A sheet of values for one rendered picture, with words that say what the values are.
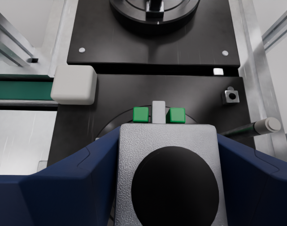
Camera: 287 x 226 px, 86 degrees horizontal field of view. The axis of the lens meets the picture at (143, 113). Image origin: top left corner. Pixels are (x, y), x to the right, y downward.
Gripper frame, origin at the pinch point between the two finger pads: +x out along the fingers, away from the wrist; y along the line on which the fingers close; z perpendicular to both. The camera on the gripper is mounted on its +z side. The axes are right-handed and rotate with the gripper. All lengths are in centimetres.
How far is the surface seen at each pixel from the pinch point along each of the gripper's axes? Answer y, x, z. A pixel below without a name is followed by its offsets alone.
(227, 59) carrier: -10.4, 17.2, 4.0
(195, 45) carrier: -6.2, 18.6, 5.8
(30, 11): 29, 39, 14
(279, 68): -28.5, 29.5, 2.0
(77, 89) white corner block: 8.7, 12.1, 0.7
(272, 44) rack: -20.5, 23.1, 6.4
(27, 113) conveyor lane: 19.6, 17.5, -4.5
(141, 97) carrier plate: 1.4, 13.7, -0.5
